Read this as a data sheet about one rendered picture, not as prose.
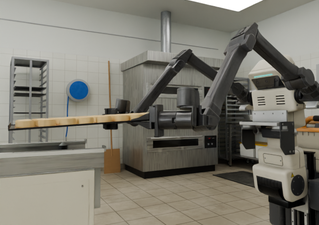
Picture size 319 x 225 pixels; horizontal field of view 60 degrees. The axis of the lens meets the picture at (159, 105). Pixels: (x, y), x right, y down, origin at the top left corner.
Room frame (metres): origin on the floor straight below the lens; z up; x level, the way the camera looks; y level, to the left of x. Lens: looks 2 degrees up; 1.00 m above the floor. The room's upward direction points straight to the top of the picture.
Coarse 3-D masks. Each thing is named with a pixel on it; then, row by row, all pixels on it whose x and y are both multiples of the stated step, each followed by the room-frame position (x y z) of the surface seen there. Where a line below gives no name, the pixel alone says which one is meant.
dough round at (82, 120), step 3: (81, 117) 0.88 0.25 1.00; (84, 117) 0.85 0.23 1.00; (87, 117) 0.85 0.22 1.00; (90, 117) 0.85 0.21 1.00; (78, 120) 0.85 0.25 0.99; (81, 120) 0.84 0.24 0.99; (84, 120) 0.84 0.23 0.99; (87, 120) 0.84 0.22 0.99; (90, 120) 0.85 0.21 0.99; (93, 120) 0.86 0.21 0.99; (78, 123) 0.86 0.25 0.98; (81, 123) 0.85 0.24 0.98; (84, 123) 0.84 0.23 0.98
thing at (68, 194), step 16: (0, 176) 0.76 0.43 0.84; (16, 176) 0.77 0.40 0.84; (32, 176) 0.79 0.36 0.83; (48, 176) 0.81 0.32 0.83; (64, 176) 0.83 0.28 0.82; (80, 176) 0.85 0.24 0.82; (0, 192) 0.75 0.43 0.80; (16, 192) 0.77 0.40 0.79; (32, 192) 0.79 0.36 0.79; (48, 192) 0.81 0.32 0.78; (64, 192) 0.83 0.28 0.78; (80, 192) 0.85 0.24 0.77; (0, 208) 0.76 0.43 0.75; (16, 208) 0.77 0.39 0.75; (32, 208) 0.79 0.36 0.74; (48, 208) 0.81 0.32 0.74; (64, 208) 0.83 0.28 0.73; (80, 208) 0.85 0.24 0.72; (0, 224) 0.76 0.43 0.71; (16, 224) 0.77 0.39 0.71; (32, 224) 0.79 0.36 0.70; (48, 224) 0.81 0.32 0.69; (64, 224) 0.83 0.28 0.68; (80, 224) 0.85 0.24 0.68
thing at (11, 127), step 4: (140, 120) 0.90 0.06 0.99; (144, 120) 0.91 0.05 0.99; (148, 120) 0.92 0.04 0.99; (12, 124) 1.09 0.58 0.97; (72, 124) 0.81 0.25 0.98; (76, 124) 0.81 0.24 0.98; (80, 124) 0.82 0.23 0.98; (84, 124) 0.82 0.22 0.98; (88, 124) 0.83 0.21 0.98; (92, 124) 0.83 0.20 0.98; (8, 128) 0.73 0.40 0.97; (12, 128) 0.82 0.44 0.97; (20, 128) 0.74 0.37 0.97; (24, 128) 0.75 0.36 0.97; (28, 128) 0.75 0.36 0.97; (32, 128) 0.76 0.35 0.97; (36, 128) 0.76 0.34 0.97; (40, 128) 0.77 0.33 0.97
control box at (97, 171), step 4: (96, 168) 0.92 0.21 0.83; (100, 168) 0.93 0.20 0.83; (96, 172) 0.92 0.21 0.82; (100, 172) 0.93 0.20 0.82; (96, 176) 0.92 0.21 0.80; (100, 176) 0.93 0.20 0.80; (96, 180) 0.92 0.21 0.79; (100, 180) 0.93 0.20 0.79; (96, 184) 0.92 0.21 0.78; (100, 184) 0.93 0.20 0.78; (96, 188) 0.92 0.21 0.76; (100, 188) 0.93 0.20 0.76; (96, 192) 0.92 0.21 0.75; (100, 192) 0.93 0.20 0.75; (96, 196) 0.92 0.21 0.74; (96, 200) 0.92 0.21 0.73; (96, 204) 0.92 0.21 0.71
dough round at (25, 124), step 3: (18, 123) 0.77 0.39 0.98; (21, 123) 0.77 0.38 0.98; (24, 123) 0.77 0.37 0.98; (27, 123) 0.77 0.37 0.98; (30, 123) 0.78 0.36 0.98; (33, 123) 0.79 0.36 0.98; (18, 126) 0.77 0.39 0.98; (21, 126) 0.77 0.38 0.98; (24, 126) 0.77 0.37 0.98; (27, 126) 0.77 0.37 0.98; (30, 126) 0.78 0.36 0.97; (33, 126) 0.79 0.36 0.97
